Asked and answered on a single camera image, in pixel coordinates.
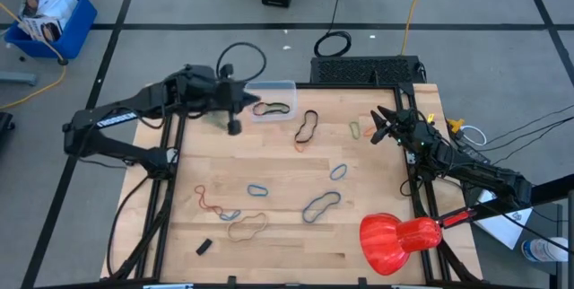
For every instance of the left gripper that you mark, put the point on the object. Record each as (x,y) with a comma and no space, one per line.
(228,96)

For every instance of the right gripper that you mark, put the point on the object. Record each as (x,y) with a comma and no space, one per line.
(410,129)

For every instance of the wide black rubber band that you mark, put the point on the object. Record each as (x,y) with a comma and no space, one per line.
(303,142)
(254,109)

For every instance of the green rubber band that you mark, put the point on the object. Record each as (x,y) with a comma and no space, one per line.
(354,122)

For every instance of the thin red rubber band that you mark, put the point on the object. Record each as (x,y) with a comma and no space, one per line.
(211,207)

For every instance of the small light blue rubber band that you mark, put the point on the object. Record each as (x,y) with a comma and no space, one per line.
(220,216)

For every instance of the large blue rubber band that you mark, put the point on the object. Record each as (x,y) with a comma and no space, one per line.
(303,213)

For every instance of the tan rubber band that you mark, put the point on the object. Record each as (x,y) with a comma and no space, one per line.
(237,240)

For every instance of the small black block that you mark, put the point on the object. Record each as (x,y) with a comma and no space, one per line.
(204,247)

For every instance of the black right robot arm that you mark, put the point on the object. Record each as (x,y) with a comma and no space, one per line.
(484,177)

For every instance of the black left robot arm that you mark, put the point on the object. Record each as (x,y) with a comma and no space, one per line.
(112,118)

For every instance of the clear plastic bin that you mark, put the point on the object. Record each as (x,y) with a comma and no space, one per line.
(269,84)

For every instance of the blue plastic floor bin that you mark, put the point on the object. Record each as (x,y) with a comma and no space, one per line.
(76,33)

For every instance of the black perforated computer case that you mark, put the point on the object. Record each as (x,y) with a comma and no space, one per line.
(359,70)

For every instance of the yellow power plug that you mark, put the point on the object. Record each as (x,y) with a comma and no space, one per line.
(455,124)

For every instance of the black power adapter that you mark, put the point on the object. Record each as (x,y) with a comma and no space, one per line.
(477,154)

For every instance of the white paper sheet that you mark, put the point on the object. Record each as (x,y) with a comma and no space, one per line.
(502,230)

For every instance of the black boom bar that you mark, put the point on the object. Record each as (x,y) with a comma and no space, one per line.
(538,195)

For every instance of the white plastic bag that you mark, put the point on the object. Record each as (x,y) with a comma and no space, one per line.
(63,6)

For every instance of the white printed cardboard box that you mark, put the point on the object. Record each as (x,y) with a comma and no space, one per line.
(33,2)
(42,28)

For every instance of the grey metal table leg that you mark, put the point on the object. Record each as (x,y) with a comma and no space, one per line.
(18,78)

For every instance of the black floor object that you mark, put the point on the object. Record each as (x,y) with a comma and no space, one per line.
(5,125)

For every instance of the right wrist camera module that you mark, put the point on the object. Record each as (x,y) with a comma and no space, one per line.
(379,136)

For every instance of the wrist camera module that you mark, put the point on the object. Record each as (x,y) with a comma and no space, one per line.
(234,127)
(379,136)

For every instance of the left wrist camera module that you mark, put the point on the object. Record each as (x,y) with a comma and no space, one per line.
(234,127)

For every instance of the black arched frame bracket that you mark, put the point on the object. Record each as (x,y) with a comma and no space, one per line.
(375,79)

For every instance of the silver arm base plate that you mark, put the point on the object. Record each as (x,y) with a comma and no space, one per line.
(411,156)
(172,156)

